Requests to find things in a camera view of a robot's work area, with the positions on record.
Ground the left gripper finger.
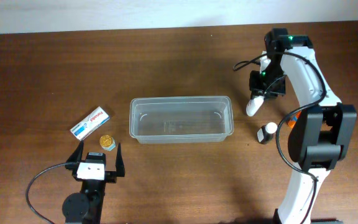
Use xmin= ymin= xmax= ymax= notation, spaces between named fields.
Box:
xmin=115 ymin=143 xmax=125 ymax=173
xmin=67 ymin=141 xmax=84 ymax=162

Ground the white spray bottle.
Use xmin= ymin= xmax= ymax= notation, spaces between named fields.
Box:
xmin=246 ymin=96 xmax=265 ymax=116

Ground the orange tube white cap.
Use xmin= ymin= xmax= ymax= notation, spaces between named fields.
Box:
xmin=287 ymin=111 xmax=301 ymax=128

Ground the white Panadol box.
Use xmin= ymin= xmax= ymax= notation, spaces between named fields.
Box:
xmin=70 ymin=106 xmax=110 ymax=141

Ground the dark bottle white cap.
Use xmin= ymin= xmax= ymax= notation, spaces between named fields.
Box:
xmin=257 ymin=122 xmax=278 ymax=144

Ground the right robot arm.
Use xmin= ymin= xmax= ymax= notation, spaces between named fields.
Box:
xmin=246 ymin=28 xmax=357 ymax=223

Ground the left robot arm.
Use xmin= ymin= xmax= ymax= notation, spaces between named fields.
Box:
xmin=62 ymin=141 xmax=125 ymax=224

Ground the clear plastic container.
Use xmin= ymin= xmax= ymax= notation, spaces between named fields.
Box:
xmin=129 ymin=96 xmax=234 ymax=144

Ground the small jar gold lid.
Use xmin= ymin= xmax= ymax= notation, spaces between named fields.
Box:
xmin=99 ymin=134 xmax=116 ymax=151

